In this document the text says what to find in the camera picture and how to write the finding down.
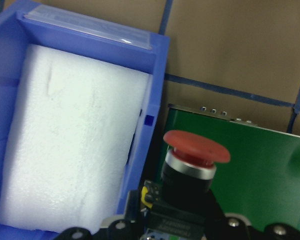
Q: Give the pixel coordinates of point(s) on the green conveyor belt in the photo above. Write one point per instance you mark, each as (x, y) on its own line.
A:
(262, 179)

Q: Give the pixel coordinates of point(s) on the white foam pad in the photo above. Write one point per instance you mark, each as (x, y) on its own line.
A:
(72, 129)

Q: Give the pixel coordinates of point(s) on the blue bin with foam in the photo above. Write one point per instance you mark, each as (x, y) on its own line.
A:
(26, 23)

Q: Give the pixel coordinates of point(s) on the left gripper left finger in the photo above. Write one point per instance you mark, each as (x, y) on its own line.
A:
(111, 228)

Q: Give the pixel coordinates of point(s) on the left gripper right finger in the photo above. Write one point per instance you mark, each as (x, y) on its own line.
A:
(239, 227)

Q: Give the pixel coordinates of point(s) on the red mushroom push button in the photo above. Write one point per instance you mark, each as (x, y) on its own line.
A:
(183, 206)

